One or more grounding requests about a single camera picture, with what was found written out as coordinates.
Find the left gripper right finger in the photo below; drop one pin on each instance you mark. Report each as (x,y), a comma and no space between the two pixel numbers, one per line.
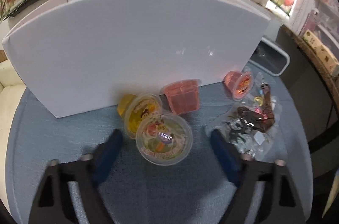
(280,201)

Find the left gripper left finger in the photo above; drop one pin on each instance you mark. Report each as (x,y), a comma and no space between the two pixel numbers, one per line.
(53,203)

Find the red jelly cup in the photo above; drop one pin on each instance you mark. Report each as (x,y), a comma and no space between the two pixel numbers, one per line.
(239,83)
(183,96)

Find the yellow jelly cup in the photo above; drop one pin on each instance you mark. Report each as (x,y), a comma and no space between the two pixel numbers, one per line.
(133,109)

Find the cartoon lid jelly cup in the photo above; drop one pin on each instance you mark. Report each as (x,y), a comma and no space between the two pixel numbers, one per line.
(164,139)

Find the clear dark snack packet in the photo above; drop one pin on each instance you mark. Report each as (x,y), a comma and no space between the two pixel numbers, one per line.
(252,123)

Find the blue table cloth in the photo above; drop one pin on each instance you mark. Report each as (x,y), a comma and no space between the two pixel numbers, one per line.
(137,191)

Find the wooden side shelf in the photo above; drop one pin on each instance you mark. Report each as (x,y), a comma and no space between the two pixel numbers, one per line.
(325,77)

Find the cream white sofa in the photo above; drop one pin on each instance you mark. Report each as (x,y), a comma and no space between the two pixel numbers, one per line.
(12,89)

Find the patterned cardboard carton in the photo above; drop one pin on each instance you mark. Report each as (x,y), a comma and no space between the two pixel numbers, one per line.
(323,52)

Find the white cardboard box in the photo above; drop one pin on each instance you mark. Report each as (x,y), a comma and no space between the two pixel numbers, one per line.
(76,56)

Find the clear plastic storage drawers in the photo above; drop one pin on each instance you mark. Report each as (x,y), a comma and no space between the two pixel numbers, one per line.
(322,21)

